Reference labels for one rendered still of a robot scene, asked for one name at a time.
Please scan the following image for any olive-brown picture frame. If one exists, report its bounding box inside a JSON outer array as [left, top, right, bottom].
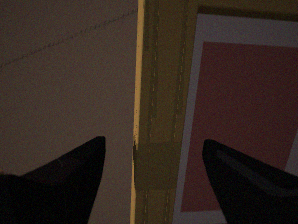
[[130, 0, 298, 224]]

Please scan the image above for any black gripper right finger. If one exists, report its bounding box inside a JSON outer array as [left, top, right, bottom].
[[202, 139, 298, 224]]

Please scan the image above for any brown flat board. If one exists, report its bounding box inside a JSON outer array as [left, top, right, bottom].
[[0, 0, 138, 224]]

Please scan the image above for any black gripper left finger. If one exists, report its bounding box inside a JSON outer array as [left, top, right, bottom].
[[0, 136, 106, 224]]

